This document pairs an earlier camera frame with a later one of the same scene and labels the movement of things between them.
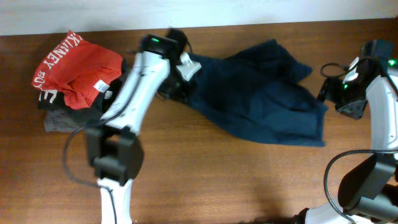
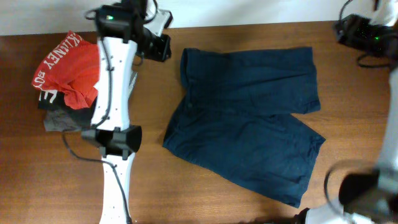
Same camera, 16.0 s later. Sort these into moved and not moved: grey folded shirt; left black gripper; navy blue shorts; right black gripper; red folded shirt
Moved: right black gripper; left black gripper; navy blue shorts
Not moved: grey folded shirt; red folded shirt
